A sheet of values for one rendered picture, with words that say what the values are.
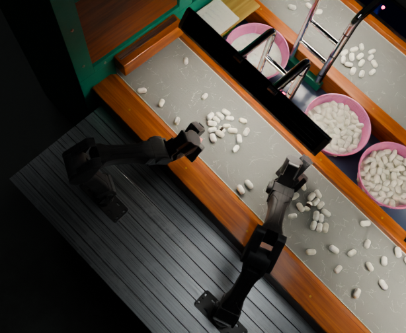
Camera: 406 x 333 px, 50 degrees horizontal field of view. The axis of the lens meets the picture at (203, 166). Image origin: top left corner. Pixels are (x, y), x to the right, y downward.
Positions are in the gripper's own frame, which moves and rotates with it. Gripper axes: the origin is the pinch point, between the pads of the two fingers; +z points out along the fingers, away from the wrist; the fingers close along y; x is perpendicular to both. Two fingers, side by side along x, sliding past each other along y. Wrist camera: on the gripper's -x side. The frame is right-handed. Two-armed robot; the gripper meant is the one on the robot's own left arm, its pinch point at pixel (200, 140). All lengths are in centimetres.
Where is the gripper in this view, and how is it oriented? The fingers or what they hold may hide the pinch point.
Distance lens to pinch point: 157.4
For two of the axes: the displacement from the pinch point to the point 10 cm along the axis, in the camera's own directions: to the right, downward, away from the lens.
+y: -6.8, -7.0, 1.9
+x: -5.3, 6.6, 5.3
